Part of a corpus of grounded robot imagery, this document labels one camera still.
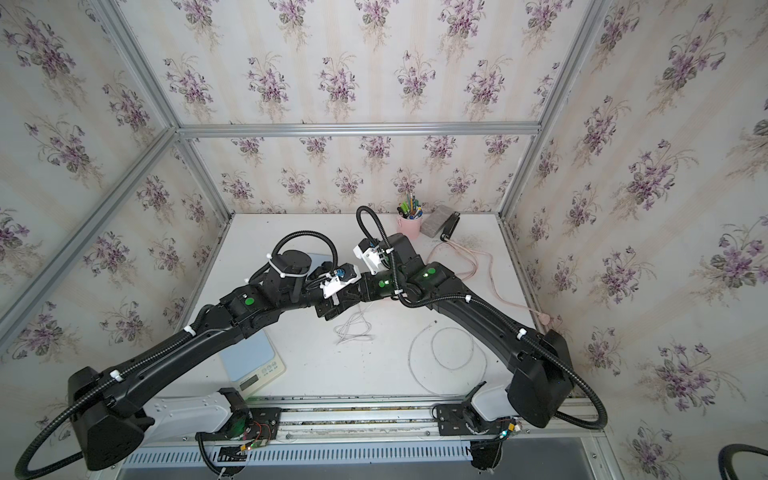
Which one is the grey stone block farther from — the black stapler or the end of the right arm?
the end of the right arm

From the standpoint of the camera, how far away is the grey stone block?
1.15 meters

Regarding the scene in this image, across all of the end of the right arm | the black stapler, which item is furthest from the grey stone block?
the end of the right arm
